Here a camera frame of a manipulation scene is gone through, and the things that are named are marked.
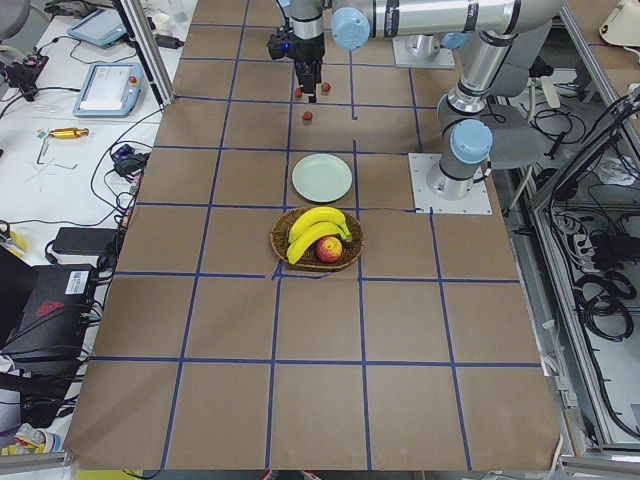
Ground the teach pendant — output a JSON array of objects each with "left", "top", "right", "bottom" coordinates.
[
  {"left": 67, "top": 9, "right": 126, "bottom": 48},
  {"left": 73, "top": 63, "right": 145, "bottom": 118}
]

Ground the aluminium frame post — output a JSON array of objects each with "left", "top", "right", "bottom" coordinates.
[{"left": 112, "top": 0, "right": 175, "bottom": 107}]

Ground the black power brick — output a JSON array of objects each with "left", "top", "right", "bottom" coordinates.
[{"left": 52, "top": 227, "right": 116, "bottom": 256}]

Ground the gold cylinder tool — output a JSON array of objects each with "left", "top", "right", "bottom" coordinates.
[{"left": 48, "top": 127, "right": 89, "bottom": 140}]

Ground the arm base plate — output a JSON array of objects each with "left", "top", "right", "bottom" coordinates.
[
  {"left": 408, "top": 153, "right": 492, "bottom": 215},
  {"left": 393, "top": 35, "right": 455, "bottom": 70}
]

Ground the pale green plate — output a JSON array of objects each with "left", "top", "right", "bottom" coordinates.
[{"left": 292, "top": 153, "right": 353, "bottom": 203}]

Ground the yellow banana bunch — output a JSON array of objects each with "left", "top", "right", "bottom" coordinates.
[{"left": 286, "top": 206, "right": 351, "bottom": 264}]

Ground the grey office chair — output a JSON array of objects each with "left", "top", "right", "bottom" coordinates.
[{"left": 484, "top": 55, "right": 544, "bottom": 170}]

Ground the red yellow apple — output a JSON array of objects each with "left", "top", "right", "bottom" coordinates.
[{"left": 315, "top": 236, "right": 343, "bottom": 263}]

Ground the near teach pendant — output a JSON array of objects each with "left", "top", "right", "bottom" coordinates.
[{"left": 73, "top": 63, "right": 145, "bottom": 118}]

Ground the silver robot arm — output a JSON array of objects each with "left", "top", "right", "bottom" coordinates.
[
  {"left": 281, "top": 1, "right": 562, "bottom": 201},
  {"left": 270, "top": 1, "right": 563, "bottom": 115}
]

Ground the woven wicker basket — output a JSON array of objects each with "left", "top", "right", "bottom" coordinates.
[{"left": 270, "top": 207, "right": 364, "bottom": 272}]

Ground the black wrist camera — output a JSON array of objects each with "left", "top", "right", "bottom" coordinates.
[{"left": 267, "top": 29, "right": 295, "bottom": 60}]

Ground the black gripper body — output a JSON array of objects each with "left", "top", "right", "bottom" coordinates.
[{"left": 292, "top": 35, "right": 325, "bottom": 83}]

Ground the far teach pendant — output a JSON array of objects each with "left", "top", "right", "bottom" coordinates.
[{"left": 67, "top": 9, "right": 126, "bottom": 48}]

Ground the black computer case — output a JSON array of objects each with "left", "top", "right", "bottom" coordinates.
[{"left": 1, "top": 248, "right": 97, "bottom": 362}]

